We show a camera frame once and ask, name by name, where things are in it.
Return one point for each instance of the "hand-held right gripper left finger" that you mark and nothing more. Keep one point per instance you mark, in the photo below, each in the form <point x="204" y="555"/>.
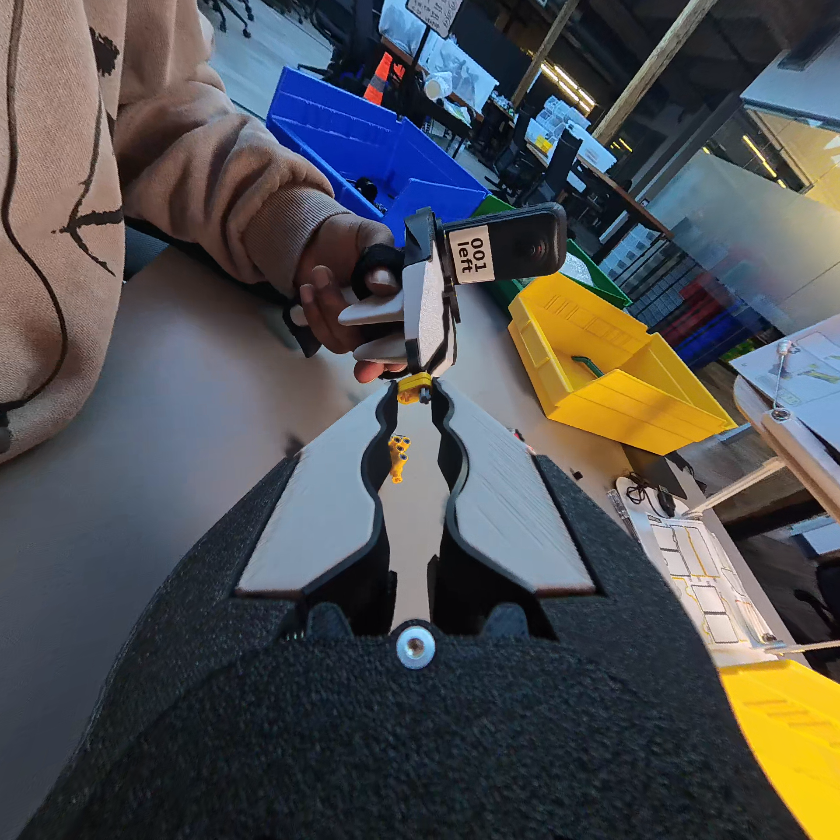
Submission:
<point x="315" y="525"/>

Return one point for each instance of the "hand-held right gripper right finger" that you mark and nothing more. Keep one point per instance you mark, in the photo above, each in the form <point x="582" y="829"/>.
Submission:
<point x="519" y="525"/>

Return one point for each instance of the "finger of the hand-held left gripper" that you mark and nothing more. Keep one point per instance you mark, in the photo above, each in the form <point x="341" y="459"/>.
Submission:
<point x="431" y="315"/>

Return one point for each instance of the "small yellow building piece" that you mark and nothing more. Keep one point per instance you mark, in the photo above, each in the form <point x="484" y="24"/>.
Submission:
<point x="414" y="387"/>

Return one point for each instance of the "yellow plastic bin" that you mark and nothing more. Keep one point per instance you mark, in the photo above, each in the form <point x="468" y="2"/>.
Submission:
<point x="788" y="748"/>
<point x="617" y="407"/>

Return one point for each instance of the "person's left forearm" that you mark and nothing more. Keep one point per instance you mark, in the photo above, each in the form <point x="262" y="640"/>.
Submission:
<point x="223" y="184"/>

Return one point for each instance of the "grey desk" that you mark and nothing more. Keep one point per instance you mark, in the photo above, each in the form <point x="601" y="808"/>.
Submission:
<point x="171" y="433"/>

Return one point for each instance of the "person's left hand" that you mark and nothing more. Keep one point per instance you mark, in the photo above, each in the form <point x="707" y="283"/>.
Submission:
<point x="328" y="282"/>

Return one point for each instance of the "clear plastic bag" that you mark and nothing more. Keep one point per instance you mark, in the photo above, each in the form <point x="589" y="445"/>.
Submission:
<point x="578" y="267"/>

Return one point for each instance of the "black office chair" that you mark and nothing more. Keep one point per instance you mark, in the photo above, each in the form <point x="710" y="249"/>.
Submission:
<point x="348" y="33"/>
<point x="545" y="164"/>
<point x="230" y="11"/>

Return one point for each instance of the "green plastic bin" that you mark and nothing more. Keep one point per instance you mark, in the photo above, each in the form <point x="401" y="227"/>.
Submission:
<point x="604" y="282"/>

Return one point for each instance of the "wooden background table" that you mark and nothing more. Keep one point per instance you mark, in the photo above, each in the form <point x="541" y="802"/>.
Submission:
<point x="617" y="197"/>

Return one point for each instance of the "small black object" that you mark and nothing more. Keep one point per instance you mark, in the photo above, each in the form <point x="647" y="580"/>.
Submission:
<point x="369" y="192"/>

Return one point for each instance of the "green plastic piece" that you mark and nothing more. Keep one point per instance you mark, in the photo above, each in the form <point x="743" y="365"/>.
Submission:
<point x="588" y="368"/>

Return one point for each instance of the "black flat device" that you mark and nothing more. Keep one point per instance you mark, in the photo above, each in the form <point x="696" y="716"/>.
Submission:
<point x="670" y="466"/>

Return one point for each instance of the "printed instruction sheet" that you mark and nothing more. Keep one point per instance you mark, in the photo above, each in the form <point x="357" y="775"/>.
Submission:
<point x="696" y="578"/>

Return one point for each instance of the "orange traffic cone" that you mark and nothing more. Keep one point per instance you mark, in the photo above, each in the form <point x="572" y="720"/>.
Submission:
<point x="381" y="79"/>

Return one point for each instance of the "blue plastic bin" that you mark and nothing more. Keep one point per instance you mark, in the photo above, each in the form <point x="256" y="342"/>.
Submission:
<point x="328" y="131"/>

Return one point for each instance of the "stack of coloured crates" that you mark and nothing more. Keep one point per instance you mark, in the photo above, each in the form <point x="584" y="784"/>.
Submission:
<point x="709" y="322"/>

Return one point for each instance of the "white sign board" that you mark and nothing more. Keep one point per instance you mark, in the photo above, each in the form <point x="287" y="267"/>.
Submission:
<point x="433" y="13"/>

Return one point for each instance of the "open instruction manual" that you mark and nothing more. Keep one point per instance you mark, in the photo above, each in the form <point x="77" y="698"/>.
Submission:
<point x="807" y="368"/>

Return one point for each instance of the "person's torso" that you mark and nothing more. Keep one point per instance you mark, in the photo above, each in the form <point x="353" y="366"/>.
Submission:
<point x="66" y="263"/>

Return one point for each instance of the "wooden support post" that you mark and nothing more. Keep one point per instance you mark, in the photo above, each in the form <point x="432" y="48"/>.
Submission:
<point x="545" y="53"/>
<point x="656" y="59"/>

